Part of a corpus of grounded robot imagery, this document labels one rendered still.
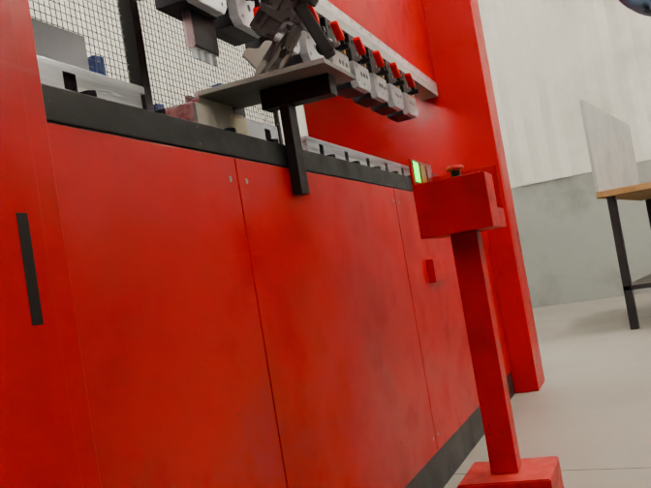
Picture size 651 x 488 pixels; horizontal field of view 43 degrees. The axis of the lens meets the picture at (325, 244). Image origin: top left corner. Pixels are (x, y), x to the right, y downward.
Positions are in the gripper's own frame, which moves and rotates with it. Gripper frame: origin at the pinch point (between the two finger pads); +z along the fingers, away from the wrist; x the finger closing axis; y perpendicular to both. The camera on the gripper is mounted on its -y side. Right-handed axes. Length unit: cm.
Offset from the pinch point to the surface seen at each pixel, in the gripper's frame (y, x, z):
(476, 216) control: -49, -21, 1
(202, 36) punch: 15.5, 1.0, -2.6
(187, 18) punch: 18.6, 4.5, -3.8
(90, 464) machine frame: -34, 89, 42
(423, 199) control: -37.4, -22.3, 3.2
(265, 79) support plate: -3.5, 10.0, -0.7
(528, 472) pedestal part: -87, -27, 43
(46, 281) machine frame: -22, 91, 29
